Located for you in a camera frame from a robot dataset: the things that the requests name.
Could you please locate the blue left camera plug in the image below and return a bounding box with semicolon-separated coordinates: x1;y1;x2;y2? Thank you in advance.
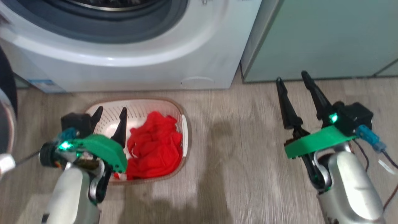
58;128;78;142

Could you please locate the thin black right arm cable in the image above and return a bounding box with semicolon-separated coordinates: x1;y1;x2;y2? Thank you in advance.
351;138;398;212

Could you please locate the white front-load washing machine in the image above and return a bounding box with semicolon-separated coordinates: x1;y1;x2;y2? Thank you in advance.
0;0;262;93

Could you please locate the red garment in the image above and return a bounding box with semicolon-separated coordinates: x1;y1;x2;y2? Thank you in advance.
126;111;183;181

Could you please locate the pale green cabinet side panel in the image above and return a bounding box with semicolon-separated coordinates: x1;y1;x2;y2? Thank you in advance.
241;0;398;83

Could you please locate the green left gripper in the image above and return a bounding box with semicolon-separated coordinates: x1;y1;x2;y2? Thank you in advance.
40;106;128;173

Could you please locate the blue energy label sticker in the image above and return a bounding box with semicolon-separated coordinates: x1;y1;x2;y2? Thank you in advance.
27;79;67;94

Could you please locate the round white filter cover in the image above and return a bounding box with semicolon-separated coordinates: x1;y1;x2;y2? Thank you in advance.
180;76;215;89

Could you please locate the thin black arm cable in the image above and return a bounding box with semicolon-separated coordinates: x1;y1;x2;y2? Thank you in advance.
15;151;41;166
351;138;398;212

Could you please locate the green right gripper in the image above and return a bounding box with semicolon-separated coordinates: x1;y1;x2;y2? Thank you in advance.
276;71;358;159

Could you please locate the white cable tag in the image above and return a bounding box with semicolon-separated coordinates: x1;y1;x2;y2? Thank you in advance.
379;160;396;175

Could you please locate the blue right camera plug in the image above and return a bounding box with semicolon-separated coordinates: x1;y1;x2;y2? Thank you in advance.
355;124;387;153

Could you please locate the blue camera plug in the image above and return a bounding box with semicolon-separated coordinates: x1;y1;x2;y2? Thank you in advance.
355;124;387;153
58;128;78;142

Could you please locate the cream basket with brown rim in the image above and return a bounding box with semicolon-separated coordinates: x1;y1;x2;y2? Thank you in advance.
83;97;192;185

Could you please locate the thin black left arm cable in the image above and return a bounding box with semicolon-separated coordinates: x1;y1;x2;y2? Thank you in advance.
15;151;41;166

